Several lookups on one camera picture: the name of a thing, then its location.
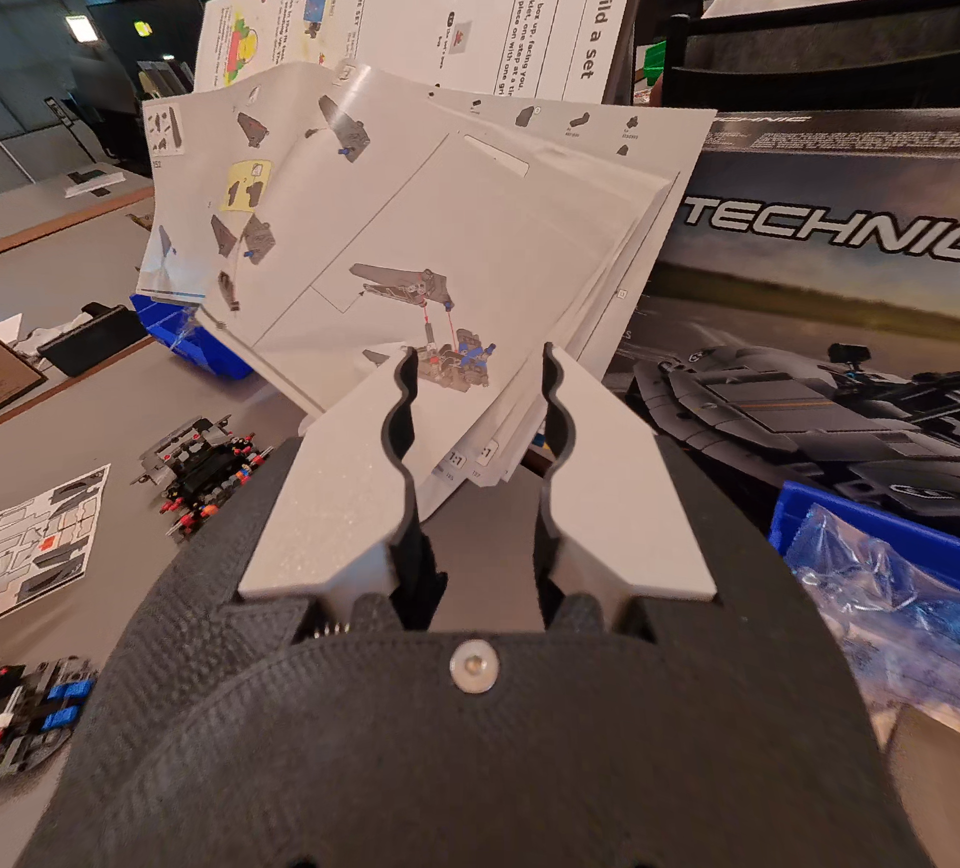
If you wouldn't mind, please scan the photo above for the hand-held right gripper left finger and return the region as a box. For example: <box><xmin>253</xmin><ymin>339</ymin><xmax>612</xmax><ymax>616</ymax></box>
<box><xmin>237</xmin><ymin>347</ymin><xmax>445</xmax><ymax>630</ymax></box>

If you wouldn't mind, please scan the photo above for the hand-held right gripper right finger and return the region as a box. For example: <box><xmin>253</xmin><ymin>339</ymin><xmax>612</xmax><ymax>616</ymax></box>
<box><xmin>534</xmin><ymin>343</ymin><xmax>719</xmax><ymax>630</ymax></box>

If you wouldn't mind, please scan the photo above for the small black lego subassembly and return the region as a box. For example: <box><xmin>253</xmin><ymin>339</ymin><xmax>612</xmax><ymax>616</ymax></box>
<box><xmin>0</xmin><ymin>658</ymin><xmax>99</xmax><ymax>779</ymax></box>

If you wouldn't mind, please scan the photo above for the large lego car chassis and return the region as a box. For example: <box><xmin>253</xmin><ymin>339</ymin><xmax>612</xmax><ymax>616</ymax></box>
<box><xmin>131</xmin><ymin>414</ymin><xmax>277</xmax><ymax>540</ymax></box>

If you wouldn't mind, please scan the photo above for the dark lego set box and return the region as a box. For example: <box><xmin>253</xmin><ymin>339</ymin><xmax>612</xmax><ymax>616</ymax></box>
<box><xmin>600</xmin><ymin>110</ymin><xmax>960</xmax><ymax>531</ymax></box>

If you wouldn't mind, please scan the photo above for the lego sticker sheet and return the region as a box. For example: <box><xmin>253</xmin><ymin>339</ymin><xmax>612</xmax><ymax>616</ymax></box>
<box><xmin>0</xmin><ymin>463</ymin><xmax>112</xmax><ymax>617</ymax></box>

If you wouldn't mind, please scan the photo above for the clear plastic bag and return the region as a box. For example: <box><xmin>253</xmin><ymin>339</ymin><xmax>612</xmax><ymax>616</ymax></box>
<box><xmin>787</xmin><ymin>506</ymin><xmax>960</xmax><ymax>734</ymax></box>

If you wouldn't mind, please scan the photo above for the black tray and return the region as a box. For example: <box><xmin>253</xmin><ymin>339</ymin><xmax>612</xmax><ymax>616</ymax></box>
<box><xmin>37</xmin><ymin>304</ymin><xmax>149</xmax><ymax>378</ymax></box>

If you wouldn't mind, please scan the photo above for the open instruction booklet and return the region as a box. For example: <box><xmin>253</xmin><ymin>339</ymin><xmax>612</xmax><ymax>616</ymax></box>
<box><xmin>138</xmin><ymin>61</ymin><xmax>717</xmax><ymax>520</ymax></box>

